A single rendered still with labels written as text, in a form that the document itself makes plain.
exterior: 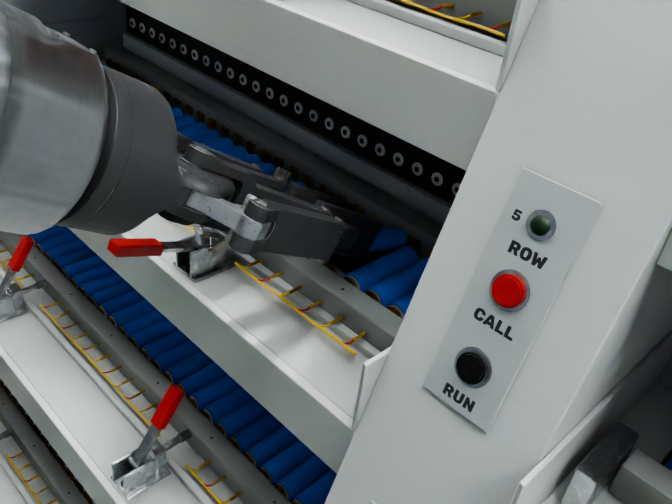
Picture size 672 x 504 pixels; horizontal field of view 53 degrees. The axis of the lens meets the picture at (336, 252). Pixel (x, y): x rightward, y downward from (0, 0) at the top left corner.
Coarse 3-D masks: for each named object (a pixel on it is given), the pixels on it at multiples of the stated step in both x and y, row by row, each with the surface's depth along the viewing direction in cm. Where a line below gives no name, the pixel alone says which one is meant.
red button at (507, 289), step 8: (496, 280) 32; (504, 280) 31; (512, 280) 31; (520, 280) 31; (496, 288) 32; (504, 288) 31; (512, 288) 31; (520, 288) 31; (496, 296) 32; (504, 296) 31; (512, 296) 31; (520, 296) 31; (504, 304) 31; (512, 304) 31
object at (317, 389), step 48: (96, 48) 81; (144, 48) 77; (240, 96) 67; (336, 144) 60; (96, 240) 56; (144, 288) 52; (192, 288) 47; (240, 288) 48; (192, 336) 49; (240, 336) 44; (288, 336) 44; (336, 336) 45; (240, 384) 46; (288, 384) 42; (336, 384) 41; (336, 432) 40
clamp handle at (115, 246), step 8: (200, 232) 48; (112, 240) 43; (120, 240) 43; (128, 240) 44; (136, 240) 44; (144, 240) 45; (152, 240) 45; (200, 240) 48; (112, 248) 43; (120, 248) 43; (128, 248) 43; (136, 248) 44; (144, 248) 44; (152, 248) 45; (160, 248) 45; (168, 248) 46; (176, 248) 46; (184, 248) 47; (192, 248) 47; (200, 248) 48; (120, 256) 43; (128, 256) 43; (136, 256) 44
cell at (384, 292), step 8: (416, 264) 49; (424, 264) 49; (400, 272) 48; (408, 272) 48; (416, 272) 49; (384, 280) 47; (392, 280) 47; (400, 280) 48; (408, 280) 48; (416, 280) 48; (368, 288) 47; (376, 288) 46; (384, 288) 46; (392, 288) 47; (400, 288) 47; (408, 288) 48; (384, 296) 46; (392, 296) 47; (400, 296) 47; (384, 304) 46
